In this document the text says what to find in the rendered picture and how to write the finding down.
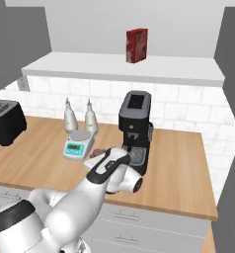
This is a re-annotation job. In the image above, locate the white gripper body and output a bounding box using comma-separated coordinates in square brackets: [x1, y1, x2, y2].
[83, 151, 108, 176]

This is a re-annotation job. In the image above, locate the brown jam jar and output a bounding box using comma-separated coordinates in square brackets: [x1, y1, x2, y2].
[91, 148, 106, 158]

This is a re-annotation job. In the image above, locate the white digital scale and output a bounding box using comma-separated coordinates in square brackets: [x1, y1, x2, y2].
[62, 128, 96, 162]

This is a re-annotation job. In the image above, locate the white cabinet shelf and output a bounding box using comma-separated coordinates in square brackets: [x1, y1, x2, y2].
[21, 51, 226, 88]

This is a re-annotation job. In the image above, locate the grey cabinet door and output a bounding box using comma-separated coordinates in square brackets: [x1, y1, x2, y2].
[213, 5, 235, 133]
[0, 0, 53, 96]

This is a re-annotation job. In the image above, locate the white squeeze bottle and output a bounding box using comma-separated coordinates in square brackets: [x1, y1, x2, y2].
[63, 96, 79, 134]
[84, 98, 100, 134]

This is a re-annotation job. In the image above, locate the black coffee machine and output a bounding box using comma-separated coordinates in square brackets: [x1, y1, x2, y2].
[117, 90, 155, 177]

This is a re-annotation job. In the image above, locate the grey drawer front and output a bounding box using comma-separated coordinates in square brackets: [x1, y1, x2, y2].
[0, 183, 34, 215]
[81, 219, 206, 253]
[98, 201, 212, 239]

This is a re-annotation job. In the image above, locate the black toaster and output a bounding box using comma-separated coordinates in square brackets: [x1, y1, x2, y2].
[0, 98, 28, 148]

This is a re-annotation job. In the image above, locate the red box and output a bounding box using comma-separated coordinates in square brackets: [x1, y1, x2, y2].
[124, 28, 149, 64]

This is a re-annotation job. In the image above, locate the grey side panel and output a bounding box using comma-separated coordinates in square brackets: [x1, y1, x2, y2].
[210, 173, 235, 253]

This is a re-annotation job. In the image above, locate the grey drawer handle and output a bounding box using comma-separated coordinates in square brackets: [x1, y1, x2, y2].
[114, 234, 139, 245]
[0, 192, 23, 202]
[113, 211, 141, 221]

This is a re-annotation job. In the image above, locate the grey wall outlet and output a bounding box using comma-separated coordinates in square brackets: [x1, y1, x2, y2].
[17, 75, 31, 92]

